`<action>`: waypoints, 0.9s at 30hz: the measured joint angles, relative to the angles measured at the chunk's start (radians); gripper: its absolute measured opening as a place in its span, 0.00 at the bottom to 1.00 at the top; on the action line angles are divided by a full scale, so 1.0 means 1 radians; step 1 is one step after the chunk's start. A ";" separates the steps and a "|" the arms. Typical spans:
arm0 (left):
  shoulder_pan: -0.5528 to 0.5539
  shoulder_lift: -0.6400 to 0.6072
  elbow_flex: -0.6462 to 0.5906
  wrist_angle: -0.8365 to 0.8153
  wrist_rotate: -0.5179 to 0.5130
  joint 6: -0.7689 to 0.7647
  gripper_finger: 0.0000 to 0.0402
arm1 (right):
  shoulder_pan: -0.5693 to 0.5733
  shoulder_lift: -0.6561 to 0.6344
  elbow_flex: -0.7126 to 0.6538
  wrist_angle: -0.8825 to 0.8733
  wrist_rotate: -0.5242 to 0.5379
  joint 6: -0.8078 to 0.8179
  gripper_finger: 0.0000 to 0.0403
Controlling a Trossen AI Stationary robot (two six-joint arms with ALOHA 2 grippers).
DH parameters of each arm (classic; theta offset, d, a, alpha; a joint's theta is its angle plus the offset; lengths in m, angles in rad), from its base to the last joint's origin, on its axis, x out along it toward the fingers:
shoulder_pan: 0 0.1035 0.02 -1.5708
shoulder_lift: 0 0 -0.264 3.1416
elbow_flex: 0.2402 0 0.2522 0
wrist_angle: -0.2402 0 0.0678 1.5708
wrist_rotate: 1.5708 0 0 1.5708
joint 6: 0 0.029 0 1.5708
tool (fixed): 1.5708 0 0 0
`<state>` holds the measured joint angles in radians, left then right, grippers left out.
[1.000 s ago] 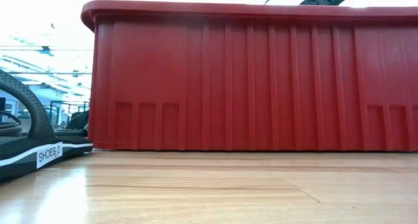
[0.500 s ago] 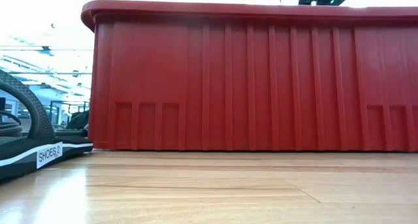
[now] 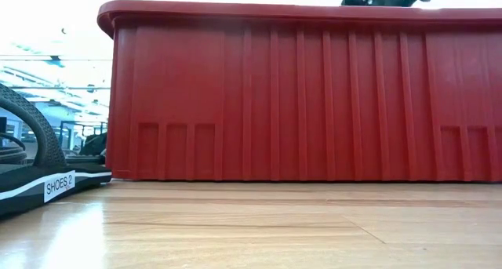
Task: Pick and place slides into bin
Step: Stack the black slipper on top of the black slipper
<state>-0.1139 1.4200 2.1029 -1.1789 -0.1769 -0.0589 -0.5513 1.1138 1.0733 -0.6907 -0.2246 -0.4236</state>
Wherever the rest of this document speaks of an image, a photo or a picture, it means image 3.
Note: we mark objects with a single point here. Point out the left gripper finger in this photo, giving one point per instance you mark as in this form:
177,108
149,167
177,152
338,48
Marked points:
96,147

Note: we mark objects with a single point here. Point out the black flip-flop sandal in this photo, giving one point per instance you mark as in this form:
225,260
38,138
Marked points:
23,182

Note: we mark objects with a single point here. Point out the black rubber slide sandal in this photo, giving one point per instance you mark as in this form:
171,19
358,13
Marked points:
12,155

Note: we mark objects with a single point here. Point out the red plastic ribbed bin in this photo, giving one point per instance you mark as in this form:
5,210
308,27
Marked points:
274,104

